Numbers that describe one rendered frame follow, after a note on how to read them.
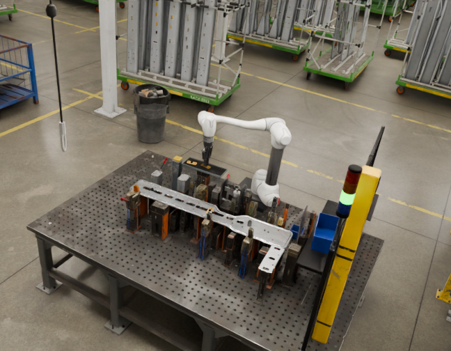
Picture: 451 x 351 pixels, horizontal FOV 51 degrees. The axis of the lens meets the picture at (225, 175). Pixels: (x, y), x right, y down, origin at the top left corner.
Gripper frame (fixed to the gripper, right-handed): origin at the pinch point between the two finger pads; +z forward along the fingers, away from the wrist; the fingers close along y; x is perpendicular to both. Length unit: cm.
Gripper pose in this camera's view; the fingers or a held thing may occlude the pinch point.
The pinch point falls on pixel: (206, 161)
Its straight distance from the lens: 394.5
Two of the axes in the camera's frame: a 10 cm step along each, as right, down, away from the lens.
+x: 8.1, 3.8, -4.5
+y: -5.8, 3.8, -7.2
